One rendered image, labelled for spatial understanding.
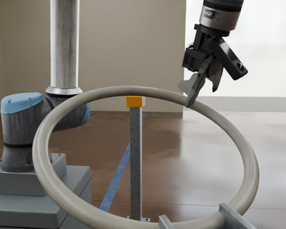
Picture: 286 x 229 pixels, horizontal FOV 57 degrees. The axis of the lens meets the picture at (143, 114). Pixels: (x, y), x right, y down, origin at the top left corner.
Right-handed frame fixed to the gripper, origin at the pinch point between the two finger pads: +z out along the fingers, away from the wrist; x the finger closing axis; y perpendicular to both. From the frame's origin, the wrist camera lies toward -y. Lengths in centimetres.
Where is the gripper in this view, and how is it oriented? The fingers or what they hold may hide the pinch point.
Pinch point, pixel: (202, 101)
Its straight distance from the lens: 76.4
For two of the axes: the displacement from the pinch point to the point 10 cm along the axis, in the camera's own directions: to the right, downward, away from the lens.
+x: -6.6, 3.3, -6.7
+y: -7.4, -4.4, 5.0
